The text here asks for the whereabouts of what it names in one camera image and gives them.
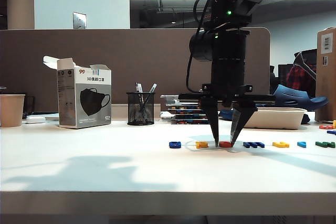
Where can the black computer monitor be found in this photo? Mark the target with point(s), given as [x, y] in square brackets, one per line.
[283, 74]

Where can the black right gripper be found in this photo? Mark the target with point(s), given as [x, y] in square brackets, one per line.
[228, 77]

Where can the yellow letter u magnet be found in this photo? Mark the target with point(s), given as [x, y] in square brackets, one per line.
[281, 145]

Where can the dark blue round letter magnet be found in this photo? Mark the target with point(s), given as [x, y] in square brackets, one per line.
[175, 144]

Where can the metal wall switch plate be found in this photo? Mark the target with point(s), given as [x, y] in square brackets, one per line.
[79, 21]

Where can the black office chair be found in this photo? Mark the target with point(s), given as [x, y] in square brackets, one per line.
[308, 56]

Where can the dark blue letter m magnet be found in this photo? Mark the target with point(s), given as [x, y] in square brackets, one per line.
[253, 144]

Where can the beige pulp food tray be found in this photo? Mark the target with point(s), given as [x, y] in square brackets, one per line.
[278, 119]

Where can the light blue letter v magnet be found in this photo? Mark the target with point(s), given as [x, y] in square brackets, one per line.
[302, 144]

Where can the brown cardboard box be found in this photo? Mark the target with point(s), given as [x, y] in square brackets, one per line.
[326, 82]

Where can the yellow letter p magnet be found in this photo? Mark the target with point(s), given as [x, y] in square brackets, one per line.
[201, 144]

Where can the small blue letter magnet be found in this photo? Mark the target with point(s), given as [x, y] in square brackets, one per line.
[332, 132]

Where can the black gel pen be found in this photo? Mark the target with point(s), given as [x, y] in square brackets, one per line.
[153, 88]
[139, 87]

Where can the black mesh pen holder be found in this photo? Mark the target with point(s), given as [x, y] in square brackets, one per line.
[140, 108]

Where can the white earbuds case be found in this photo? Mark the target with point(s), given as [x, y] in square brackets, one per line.
[35, 119]

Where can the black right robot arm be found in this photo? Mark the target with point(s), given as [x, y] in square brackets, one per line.
[228, 45]

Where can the brown paper cup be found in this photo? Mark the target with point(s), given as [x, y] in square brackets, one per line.
[11, 111]

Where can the green letter w magnet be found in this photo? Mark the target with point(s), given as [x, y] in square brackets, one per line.
[325, 144]

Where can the small orange letter magnet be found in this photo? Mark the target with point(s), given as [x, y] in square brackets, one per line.
[326, 127]

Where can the white grey face mask box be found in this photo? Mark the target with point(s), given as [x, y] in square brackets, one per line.
[84, 98]

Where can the red plaid jacket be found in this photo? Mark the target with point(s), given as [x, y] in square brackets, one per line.
[298, 77]

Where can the brown desk divider panel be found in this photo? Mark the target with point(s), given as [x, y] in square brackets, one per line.
[131, 58]

